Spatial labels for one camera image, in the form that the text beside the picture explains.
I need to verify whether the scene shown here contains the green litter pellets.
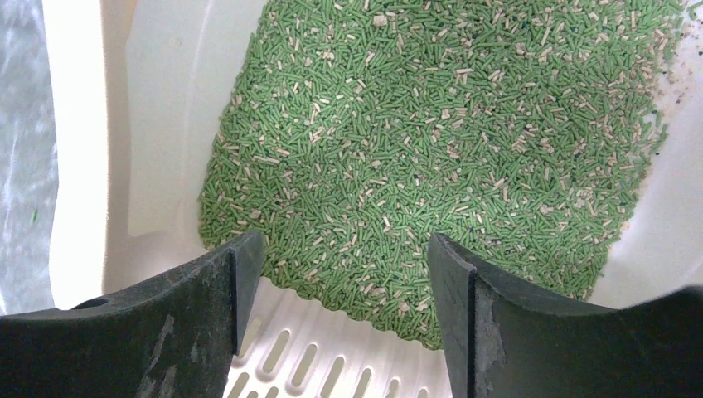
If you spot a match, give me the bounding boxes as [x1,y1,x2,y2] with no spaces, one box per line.
[198,1,685,349]

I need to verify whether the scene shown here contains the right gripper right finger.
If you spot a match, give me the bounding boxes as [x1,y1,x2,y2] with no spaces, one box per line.
[427,234,702,397]

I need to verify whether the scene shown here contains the beige litter box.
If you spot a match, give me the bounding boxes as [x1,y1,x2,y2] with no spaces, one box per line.
[42,1,702,397]

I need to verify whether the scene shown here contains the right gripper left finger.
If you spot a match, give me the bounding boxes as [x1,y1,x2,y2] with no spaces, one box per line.
[1,231,264,397]

